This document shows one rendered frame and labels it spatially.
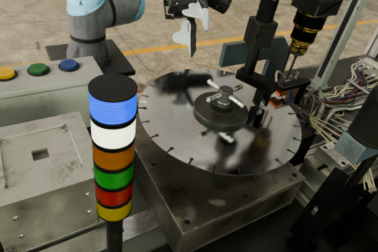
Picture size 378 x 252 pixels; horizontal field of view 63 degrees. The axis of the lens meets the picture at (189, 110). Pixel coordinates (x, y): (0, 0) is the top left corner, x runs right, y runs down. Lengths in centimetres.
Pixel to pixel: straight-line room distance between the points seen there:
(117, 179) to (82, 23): 76
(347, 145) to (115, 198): 35
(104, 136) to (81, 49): 80
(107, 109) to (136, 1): 88
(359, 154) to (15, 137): 58
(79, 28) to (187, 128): 60
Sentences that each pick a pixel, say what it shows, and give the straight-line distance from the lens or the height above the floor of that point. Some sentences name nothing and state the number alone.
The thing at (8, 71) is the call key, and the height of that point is 91.
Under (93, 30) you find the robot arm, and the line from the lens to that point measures 107.
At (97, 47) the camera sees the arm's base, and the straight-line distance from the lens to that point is 110.
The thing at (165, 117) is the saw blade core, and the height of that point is 95.
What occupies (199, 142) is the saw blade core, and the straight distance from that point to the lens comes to 55.
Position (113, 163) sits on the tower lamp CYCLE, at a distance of 34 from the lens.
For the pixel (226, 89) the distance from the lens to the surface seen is 61.
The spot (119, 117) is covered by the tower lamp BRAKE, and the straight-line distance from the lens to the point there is 29.
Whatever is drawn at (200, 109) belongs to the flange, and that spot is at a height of 96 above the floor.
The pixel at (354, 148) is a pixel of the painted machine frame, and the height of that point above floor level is 103.
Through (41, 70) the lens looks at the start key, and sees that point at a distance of 81.
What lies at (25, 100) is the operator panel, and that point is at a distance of 79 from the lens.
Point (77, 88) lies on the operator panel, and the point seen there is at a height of 88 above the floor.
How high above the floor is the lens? 133
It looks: 38 degrees down
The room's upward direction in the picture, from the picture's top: 10 degrees clockwise
